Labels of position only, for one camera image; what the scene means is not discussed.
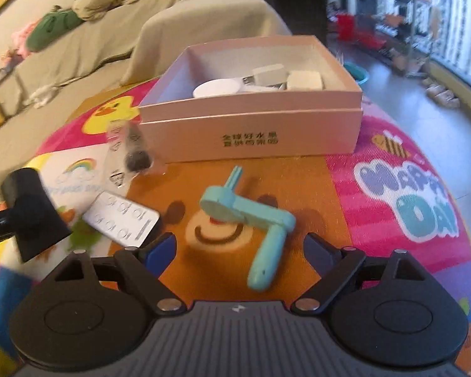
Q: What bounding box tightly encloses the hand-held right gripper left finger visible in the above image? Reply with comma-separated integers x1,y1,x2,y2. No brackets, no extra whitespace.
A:
41,232,183,314

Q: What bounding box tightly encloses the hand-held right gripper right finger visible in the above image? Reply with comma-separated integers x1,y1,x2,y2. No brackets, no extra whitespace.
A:
290,232,434,314

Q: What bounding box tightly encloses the black cone nozzle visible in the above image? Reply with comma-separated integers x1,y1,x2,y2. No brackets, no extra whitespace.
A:
2,168,73,262

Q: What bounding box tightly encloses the pink cardboard box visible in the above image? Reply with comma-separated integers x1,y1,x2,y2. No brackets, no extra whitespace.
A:
138,35,364,163

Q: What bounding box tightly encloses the white round jar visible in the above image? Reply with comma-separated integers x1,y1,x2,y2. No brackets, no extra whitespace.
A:
192,79,240,99

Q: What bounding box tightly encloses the white square charger block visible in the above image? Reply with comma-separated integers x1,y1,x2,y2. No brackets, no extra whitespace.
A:
286,71,324,91

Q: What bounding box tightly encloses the white pronged power adapter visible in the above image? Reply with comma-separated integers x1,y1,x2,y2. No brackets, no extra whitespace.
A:
253,64,291,86

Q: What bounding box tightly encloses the black and white remote control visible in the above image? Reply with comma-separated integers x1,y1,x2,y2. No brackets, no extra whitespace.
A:
82,192,161,246

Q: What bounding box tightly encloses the teal hand crank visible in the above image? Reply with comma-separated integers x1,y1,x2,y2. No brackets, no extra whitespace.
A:
199,166,297,292

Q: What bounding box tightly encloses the colourful cartoon play mat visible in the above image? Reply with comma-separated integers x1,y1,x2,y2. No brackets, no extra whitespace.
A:
0,79,471,377

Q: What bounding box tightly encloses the clear plastic bag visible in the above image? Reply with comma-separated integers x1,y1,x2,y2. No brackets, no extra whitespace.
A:
104,120,167,189

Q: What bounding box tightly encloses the white small toy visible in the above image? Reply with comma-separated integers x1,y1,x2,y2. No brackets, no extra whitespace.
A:
25,84,57,107

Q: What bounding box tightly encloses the teal basin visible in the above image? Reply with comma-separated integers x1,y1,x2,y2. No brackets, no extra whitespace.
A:
343,62,370,85

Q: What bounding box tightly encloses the pink plush toy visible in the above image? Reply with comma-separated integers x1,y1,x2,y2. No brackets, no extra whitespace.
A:
12,24,36,57

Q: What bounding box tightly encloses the green plush toy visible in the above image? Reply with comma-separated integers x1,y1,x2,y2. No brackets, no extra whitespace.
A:
25,6,83,52

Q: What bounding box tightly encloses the pair of beige slippers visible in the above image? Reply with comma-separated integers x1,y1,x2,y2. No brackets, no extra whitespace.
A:
426,79,462,108

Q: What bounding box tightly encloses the beige covered sofa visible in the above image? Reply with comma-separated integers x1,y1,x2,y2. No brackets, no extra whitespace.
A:
0,0,293,197

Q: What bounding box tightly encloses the red bucket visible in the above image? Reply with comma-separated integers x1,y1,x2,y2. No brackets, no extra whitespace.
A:
335,14,356,42

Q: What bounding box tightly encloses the metal shelf rack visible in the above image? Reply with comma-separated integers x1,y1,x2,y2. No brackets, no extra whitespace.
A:
353,0,436,75

